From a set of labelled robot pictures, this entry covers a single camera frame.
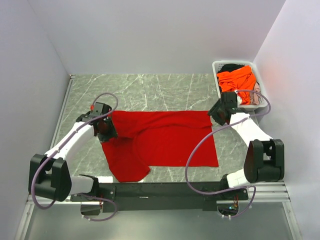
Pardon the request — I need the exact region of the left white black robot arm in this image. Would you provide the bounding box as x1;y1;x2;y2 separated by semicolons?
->
28;102;117;202

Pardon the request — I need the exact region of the white plastic laundry basket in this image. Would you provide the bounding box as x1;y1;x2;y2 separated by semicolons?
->
212;60;268;112

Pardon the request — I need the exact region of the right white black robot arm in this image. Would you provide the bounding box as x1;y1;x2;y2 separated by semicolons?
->
207;91;285;200

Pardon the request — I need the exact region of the aluminium front frame rail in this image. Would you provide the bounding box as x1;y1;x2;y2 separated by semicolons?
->
26;182;291;206

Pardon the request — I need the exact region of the pink garment in basket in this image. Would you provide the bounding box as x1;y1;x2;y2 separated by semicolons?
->
250;82;261;105

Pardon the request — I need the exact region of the orange t shirt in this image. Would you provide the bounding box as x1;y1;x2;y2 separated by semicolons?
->
216;65;257;92

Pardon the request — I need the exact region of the black garment in basket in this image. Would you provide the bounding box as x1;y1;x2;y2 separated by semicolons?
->
217;63;245;74

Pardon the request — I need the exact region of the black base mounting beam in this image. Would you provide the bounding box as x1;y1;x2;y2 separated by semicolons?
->
69;181;250;216

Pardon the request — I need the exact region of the red t shirt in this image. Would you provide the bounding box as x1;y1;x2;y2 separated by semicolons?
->
101;110;212;183

